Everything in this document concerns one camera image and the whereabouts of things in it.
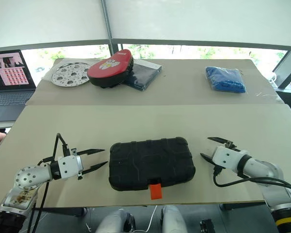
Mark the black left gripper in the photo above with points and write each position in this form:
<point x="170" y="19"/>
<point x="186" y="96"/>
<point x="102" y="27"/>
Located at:
<point x="80" y="167"/>

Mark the white roller blind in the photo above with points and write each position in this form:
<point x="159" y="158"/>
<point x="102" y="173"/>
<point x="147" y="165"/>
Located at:
<point x="46" y="21"/>
<point x="203" y="21"/>

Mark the black tool case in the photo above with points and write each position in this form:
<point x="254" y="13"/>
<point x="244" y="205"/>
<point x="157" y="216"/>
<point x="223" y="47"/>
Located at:
<point x="150" y="162"/>

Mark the black table frame bar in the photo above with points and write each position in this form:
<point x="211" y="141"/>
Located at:
<point x="65" y="211"/>
<point x="242" y="206"/>

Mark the blue cloth in plastic bag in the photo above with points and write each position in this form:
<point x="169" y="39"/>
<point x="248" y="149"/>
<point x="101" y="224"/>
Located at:
<point x="225" y="80"/>

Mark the grey rounded shape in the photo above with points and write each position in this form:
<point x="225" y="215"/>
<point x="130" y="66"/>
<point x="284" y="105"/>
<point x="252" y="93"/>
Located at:
<point x="114" y="222"/>
<point x="173" y="219"/>

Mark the small black device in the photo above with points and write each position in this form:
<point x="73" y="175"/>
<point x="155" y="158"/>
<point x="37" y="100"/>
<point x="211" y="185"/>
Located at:
<point x="206" y="227"/>

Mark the dark navy folded cloth pack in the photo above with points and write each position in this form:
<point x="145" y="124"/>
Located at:
<point x="141" y="76"/>

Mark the dark grey open laptop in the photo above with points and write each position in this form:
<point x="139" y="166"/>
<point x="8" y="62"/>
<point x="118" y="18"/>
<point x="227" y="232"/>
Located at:
<point x="9" y="97"/>

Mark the white mug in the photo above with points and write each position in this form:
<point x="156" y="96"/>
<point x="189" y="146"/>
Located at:
<point x="274" y="76"/>

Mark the dark flat panel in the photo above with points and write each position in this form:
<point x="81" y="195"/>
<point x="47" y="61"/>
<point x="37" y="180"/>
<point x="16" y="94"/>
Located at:
<point x="287" y="69"/>

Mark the red black boxing pad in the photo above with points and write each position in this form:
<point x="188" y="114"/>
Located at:
<point x="109" y="68"/>

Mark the perforated round metal plate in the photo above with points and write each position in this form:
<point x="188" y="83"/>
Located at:
<point x="68" y="76"/>

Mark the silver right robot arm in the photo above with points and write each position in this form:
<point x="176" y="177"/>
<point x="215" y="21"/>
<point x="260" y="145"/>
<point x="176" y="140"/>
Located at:
<point x="269" y="174"/>

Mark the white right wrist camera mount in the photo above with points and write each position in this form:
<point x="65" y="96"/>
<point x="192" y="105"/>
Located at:
<point x="226" y="157"/>

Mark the white side desk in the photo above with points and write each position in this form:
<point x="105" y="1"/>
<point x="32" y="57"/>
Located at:
<point x="1" y="124"/>

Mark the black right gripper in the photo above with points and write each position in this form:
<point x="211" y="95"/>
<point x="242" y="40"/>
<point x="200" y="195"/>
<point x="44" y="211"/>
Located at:
<point x="231" y="146"/>

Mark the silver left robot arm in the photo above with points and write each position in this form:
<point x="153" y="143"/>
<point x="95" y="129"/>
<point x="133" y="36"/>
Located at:
<point x="31" y="178"/>

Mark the grey window frame post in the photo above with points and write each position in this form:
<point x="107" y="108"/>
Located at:
<point x="109" y="24"/>

